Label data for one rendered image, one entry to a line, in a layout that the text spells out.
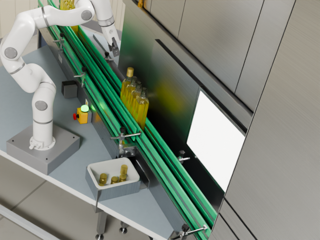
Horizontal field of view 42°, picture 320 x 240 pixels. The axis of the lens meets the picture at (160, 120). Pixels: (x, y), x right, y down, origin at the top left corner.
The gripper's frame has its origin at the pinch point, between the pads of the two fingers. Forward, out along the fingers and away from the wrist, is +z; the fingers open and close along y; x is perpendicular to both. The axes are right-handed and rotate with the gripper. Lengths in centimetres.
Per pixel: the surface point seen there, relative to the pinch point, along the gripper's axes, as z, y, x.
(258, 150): -28, -108, -5
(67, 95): 51, 49, 26
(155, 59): 20.5, 8.3, -22.2
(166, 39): 7.0, 2.0, -28.1
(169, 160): 47, -36, -4
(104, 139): 52, 1, 18
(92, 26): 156, 301, -48
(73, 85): 47, 51, 20
